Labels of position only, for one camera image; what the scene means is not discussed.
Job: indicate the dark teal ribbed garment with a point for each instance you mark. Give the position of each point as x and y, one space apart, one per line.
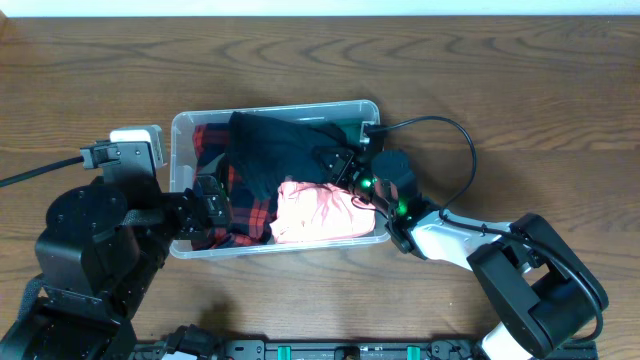
266 151

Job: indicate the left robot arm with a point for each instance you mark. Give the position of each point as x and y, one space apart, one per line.
100 250

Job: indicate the dark green shirt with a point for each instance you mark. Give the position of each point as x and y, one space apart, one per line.
346 130

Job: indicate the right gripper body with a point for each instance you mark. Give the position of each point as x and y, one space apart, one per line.
361 180

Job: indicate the pink shirt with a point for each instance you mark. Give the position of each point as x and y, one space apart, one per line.
309 212

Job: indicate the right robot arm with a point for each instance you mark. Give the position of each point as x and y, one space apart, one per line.
542 292

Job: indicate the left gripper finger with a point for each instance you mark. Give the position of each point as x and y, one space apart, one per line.
215 237
217 168

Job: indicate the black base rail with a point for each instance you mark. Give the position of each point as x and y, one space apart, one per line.
320 350

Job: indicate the clear plastic storage bin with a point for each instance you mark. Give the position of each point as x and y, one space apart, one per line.
184 163

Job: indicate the red navy plaid shirt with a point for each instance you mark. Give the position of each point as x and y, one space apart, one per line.
251 217

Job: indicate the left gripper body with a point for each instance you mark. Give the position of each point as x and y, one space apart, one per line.
190 227

